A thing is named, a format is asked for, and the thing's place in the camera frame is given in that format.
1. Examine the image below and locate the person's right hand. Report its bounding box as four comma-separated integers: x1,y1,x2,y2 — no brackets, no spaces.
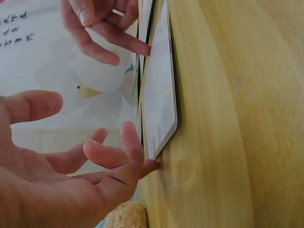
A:
59,0,152,67

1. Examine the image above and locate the person's left hand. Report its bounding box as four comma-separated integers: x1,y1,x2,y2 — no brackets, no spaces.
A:
0,90,160,228

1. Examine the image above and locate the white board book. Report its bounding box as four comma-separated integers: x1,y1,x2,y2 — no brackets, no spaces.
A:
132,0,179,160

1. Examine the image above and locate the tan plush toy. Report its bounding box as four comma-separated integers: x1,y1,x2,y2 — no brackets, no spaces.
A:
104,201,150,228

